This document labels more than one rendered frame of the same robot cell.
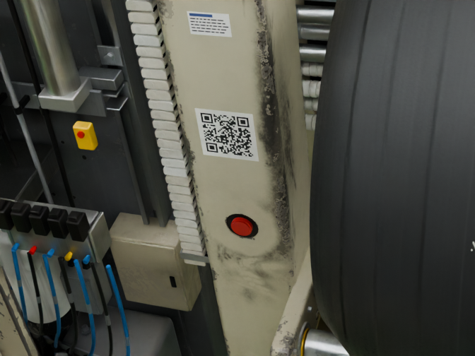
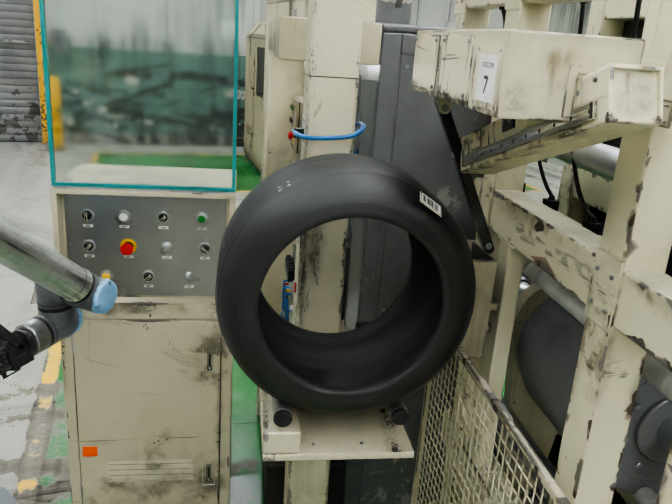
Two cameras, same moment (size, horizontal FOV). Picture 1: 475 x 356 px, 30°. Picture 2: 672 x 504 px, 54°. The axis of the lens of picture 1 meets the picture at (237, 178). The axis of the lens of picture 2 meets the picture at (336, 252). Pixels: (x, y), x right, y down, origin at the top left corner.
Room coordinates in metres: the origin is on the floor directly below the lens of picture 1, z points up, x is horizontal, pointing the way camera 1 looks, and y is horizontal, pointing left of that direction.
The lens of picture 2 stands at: (-0.01, -1.54, 1.75)
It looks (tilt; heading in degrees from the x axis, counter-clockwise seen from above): 18 degrees down; 57
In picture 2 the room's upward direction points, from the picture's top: 4 degrees clockwise
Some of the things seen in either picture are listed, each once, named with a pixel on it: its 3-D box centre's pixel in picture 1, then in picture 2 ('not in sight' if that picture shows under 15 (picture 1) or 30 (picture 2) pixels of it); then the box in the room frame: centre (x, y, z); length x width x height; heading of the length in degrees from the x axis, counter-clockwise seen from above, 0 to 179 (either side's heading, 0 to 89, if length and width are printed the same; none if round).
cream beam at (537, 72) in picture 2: not in sight; (503, 70); (1.06, -0.50, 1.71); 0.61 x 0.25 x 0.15; 66
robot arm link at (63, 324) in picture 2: not in sight; (56, 323); (0.26, 0.23, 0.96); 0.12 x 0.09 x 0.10; 35
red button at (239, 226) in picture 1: (242, 224); not in sight; (0.87, 0.00, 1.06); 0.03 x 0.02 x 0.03; 66
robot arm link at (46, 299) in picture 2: not in sight; (56, 285); (0.26, 0.22, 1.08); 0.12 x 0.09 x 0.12; 124
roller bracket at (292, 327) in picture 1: (319, 270); not in sight; (0.91, -0.10, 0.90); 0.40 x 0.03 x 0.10; 156
